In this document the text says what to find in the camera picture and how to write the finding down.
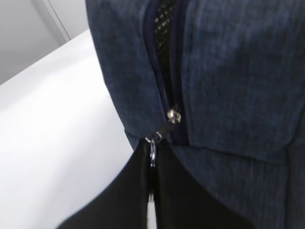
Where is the dark navy fabric bag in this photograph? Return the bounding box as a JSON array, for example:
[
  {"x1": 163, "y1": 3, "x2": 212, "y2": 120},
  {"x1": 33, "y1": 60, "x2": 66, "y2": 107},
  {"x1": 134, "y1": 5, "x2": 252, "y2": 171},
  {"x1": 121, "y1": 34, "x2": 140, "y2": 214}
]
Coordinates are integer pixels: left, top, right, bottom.
[{"x1": 86, "y1": 0, "x2": 305, "y2": 229}]

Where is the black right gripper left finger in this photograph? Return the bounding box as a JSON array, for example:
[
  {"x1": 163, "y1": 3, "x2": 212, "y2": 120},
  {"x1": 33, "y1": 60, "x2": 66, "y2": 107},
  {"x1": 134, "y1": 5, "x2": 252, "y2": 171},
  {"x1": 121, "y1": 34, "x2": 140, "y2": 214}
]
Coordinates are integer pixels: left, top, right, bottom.
[{"x1": 58, "y1": 139, "x2": 150, "y2": 229}]

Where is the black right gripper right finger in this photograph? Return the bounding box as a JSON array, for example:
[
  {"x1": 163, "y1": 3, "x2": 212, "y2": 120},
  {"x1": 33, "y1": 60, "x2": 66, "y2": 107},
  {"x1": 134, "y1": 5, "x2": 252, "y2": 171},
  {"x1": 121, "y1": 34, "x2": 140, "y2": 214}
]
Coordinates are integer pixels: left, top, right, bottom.
[{"x1": 154, "y1": 140, "x2": 254, "y2": 229}]

